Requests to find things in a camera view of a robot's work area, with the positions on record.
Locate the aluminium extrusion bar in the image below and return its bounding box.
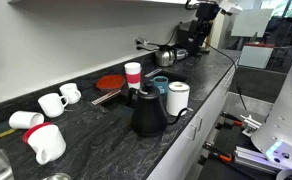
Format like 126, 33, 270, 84
233, 145, 282, 176

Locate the striped metal strip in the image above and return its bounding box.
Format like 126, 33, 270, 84
144, 67, 163, 78
91, 89, 123, 106

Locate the white base cabinet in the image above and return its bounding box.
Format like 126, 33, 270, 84
145, 61, 242, 180

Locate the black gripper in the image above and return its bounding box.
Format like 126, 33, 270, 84
188, 1, 221, 56

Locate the black coffee maker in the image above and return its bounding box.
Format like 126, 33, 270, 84
177, 20, 200, 56

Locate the white upper wall cabinet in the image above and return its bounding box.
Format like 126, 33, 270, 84
7, 0, 200, 6

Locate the large white mug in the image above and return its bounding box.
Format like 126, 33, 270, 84
26, 123, 68, 166

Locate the white canister gold rim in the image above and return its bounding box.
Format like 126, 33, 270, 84
165, 81, 191, 117

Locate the white ceramic mug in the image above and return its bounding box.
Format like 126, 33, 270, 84
8, 110, 46, 130
37, 92, 70, 119
58, 82, 82, 105

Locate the metal strainer funnel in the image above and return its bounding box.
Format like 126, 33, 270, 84
40, 172, 73, 180

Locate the steel carafe black lid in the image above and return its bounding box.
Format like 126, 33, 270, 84
153, 44, 177, 68

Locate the black perforated cart top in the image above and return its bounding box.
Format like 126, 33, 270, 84
199, 111, 280, 180

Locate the black outlet power cable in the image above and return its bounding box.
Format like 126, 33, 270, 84
137, 23, 184, 53

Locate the wall power outlet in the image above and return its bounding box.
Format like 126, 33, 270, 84
133, 37, 149, 52

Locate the white board panel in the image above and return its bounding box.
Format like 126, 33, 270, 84
230, 8, 274, 38

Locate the white tumbler red band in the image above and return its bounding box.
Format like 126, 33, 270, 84
123, 61, 143, 91

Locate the red silicone mug lid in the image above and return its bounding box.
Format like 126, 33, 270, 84
21, 121, 54, 144

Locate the black orange clamp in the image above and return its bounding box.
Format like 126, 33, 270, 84
201, 141, 235, 164
220, 111, 244, 127

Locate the black gooseneck kettle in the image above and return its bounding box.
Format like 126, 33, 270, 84
127, 88, 190, 138

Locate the white box red top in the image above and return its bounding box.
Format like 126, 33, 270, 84
238, 42, 276, 70

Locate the yellow green sponge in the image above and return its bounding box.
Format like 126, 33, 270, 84
0, 119, 17, 139

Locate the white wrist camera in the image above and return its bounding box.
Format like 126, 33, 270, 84
218, 0, 244, 16

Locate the black hanging cable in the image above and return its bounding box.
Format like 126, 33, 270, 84
204, 41, 249, 111

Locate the silver cabinet handle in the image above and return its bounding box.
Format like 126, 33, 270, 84
185, 123, 198, 141
195, 115, 204, 132

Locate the teal mug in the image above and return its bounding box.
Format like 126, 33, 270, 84
150, 75, 170, 97

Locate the metal bracket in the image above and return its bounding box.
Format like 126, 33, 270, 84
239, 114, 264, 138

